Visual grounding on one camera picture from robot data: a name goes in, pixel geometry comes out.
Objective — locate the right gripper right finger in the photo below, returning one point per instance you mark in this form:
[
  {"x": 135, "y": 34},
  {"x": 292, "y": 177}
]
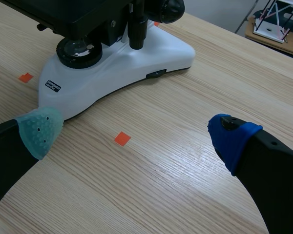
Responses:
[{"x": 273, "y": 175}]

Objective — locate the white and black microscope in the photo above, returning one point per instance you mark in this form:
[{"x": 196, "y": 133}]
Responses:
[{"x": 136, "y": 61}]

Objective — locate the white stand with black rods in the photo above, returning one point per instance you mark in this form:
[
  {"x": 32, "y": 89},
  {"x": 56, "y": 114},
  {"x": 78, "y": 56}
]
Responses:
[{"x": 268, "y": 30}]

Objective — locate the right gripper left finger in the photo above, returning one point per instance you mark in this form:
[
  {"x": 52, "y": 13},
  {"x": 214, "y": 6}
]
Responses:
[{"x": 12, "y": 151}]

